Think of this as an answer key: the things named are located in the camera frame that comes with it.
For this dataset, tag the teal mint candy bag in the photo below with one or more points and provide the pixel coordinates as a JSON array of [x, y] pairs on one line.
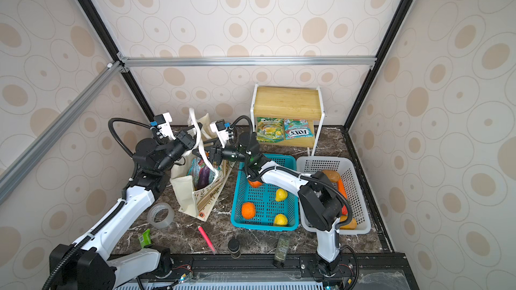
[[196, 167]]

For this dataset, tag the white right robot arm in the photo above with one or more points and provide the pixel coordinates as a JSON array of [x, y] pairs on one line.
[[326, 209]]

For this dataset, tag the clear spice jar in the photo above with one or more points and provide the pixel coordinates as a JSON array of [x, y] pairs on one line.
[[281, 251]]

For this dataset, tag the orange toy carrot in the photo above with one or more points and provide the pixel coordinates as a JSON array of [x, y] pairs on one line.
[[341, 188]]

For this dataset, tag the yellow toy fruit middle right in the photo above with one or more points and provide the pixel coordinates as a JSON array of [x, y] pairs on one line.
[[281, 195]]

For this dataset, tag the yellow toy fruit bottom right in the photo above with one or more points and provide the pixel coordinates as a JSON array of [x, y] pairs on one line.
[[280, 220]]

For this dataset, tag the orange lower toy orange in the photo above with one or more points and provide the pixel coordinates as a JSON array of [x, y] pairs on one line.
[[248, 211]]

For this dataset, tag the red toy pepper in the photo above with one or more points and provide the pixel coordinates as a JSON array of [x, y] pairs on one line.
[[344, 209]]

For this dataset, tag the pink marker pen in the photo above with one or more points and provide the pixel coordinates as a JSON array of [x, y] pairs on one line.
[[207, 240]]

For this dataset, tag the horizontal aluminium frame bar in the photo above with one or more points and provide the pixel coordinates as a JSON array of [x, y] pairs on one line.
[[260, 61]]

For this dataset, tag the teal Fox's candy bag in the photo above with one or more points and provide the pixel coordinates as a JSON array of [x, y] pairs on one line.
[[297, 128]]

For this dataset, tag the orange upper toy orange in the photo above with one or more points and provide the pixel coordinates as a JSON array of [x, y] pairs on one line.
[[255, 184]]

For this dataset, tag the green lemon candy bag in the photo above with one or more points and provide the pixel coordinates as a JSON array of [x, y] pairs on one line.
[[270, 130]]

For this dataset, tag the clear tape roll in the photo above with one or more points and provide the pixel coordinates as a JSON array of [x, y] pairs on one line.
[[161, 216]]

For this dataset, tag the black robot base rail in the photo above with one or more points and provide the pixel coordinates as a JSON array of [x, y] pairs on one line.
[[253, 271]]

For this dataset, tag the black small jar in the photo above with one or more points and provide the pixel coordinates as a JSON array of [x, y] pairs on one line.
[[234, 248]]

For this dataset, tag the yellow toy mango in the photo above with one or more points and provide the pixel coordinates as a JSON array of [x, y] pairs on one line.
[[351, 226]]

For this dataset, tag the cream canvas grocery bag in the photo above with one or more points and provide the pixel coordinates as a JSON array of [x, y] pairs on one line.
[[193, 202]]

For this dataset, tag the yellow toy fruit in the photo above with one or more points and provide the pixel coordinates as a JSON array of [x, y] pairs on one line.
[[280, 220], [281, 195]]

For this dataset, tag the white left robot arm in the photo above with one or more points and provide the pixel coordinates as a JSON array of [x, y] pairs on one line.
[[86, 263]]

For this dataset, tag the orange toy orange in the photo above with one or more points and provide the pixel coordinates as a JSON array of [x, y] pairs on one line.
[[248, 211], [255, 184]]

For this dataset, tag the brown toy potato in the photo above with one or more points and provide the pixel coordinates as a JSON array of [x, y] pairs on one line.
[[333, 176]]

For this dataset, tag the white plastic basket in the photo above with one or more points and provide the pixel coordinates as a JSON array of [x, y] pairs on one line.
[[348, 174]]

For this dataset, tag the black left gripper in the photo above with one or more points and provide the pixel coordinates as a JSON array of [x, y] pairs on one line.
[[185, 139]]

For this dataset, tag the left aluminium frame bar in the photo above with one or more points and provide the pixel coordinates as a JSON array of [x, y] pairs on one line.
[[23, 165]]

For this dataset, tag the teal plastic basket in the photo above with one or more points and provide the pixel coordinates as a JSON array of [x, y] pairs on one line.
[[266, 207]]

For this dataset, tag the green small package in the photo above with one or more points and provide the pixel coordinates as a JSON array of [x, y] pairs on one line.
[[145, 239]]

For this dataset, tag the white wooden shelf rack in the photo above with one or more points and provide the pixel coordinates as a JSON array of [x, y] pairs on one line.
[[290, 103]]

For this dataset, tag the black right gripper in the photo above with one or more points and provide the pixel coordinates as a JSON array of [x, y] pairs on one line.
[[216, 152]]

